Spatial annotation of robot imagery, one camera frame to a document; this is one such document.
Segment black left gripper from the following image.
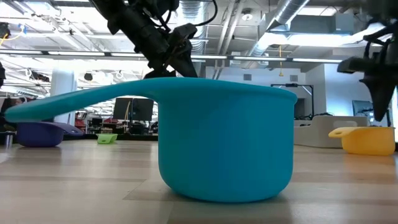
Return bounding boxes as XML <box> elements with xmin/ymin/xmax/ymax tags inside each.
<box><xmin>133</xmin><ymin>29</ymin><xmax>199</xmax><ymax>80</ymax></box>

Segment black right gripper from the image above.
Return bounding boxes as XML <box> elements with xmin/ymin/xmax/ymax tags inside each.
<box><xmin>337</xmin><ymin>40</ymin><xmax>398</xmax><ymax>123</ymax></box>

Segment yellow measuring cup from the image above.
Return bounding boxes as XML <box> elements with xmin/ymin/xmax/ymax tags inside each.
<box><xmin>328</xmin><ymin>126</ymin><xmax>396</xmax><ymax>156</ymax></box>

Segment teal measuring cup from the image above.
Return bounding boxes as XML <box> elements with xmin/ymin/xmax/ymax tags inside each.
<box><xmin>4</xmin><ymin>77</ymin><xmax>299</xmax><ymax>203</ymax></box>

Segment green measuring cup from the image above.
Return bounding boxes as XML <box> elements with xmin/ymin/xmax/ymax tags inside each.
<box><xmin>95</xmin><ymin>133</ymin><xmax>119</xmax><ymax>145</ymax></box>

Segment purple measuring cup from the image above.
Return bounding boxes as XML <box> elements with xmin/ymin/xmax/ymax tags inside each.
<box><xmin>16</xmin><ymin>121</ymin><xmax>85</xmax><ymax>148</ymax></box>

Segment grey plastic basket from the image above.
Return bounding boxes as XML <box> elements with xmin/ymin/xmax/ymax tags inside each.
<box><xmin>294</xmin><ymin>115</ymin><xmax>369</xmax><ymax>149</ymax></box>

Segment lit desk monitor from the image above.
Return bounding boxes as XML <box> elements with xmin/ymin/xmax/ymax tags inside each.
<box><xmin>352</xmin><ymin>100</ymin><xmax>374</xmax><ymax>118</ymax></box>

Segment ceiling light strip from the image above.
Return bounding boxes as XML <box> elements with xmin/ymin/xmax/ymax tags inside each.
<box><xmin>292</xmin><ymin>57</ymin><xmax>343</xmax><ymax>64</ymax></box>
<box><xmin>110</xmin><ymin>52</ymin><xmax>146</xmax><ymax>58</ymax></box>
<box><xmin>48</xmin><ymin>50</ymin><xmax>106</xmax><ymax>57</ymax></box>
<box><xmin>191</xmin><ymin>54</ymin><xmax>228</xmax><ymax>60</ymax></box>
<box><xmin>233</xmin><ymin>55</ymin><xmax>289</xmax><ymax>62</ymax></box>
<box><xmin>0</xmin><ymin>49</ymin><xmax>43</xmax><ymax>55</ymax></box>

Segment dark computer monitor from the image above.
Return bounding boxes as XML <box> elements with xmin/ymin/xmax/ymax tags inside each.
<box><xmin>132</xmin><ymin>98</ymin><xmax>155</xmax><ymax>122</ymax></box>
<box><xmin>113</xmin><ymin>97</ymin><xmax>134</xmax><ymax>121</ymax></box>

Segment black metal rack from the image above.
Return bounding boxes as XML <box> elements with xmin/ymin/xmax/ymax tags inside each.
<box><xmin>270</xmin><ymin>83</ymin><xmax>315</xmax><ymax>121</ymax></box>

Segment yellow hanging tag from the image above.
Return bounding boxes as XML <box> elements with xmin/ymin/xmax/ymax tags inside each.
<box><xmin>278</xmin><ymin>45</ymin><xmax>285</xmax><ymax>78</ymax></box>

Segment white pillar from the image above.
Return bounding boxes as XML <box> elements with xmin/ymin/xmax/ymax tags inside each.
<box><xmin>50</xmin><ymin>68</ymin><xmax>78</xmax><ymax>125</ymax></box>

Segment small metal cylinder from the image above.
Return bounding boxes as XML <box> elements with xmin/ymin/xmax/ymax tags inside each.
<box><xmin>3</xmin><ymin>130</ymin><xmax>14</xmax><ymax>147</ymax></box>

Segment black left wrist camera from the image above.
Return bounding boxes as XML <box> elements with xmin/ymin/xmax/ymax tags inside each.
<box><xmin>169</xmin><ymin>23</ymin><xmax>198</xmax><ymax>43</ymax></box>

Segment spiral metal ventilation duct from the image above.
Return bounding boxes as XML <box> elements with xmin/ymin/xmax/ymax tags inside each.
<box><xmin>178</xmin><ymin>0</ymin><xmax>208</xmax><ymax>56</ymax></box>

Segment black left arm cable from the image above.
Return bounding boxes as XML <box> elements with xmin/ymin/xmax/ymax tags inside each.
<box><xmin>167</xmin><ymin>0</ymin><xmax>218</xmax><ymax>27</ymax></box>

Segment black aluminium table frame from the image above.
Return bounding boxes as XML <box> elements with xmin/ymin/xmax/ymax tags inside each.
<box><xmin>0</xmin><ymin>130</ymin><xmax>159</xmax><ymax>142</ymax></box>

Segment large smooth ventilation duct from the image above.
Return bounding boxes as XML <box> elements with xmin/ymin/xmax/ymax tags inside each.
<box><xmin>245</xmin><ymin>0</ymin><xmax>312</xmax><ymax>63</ymax></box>

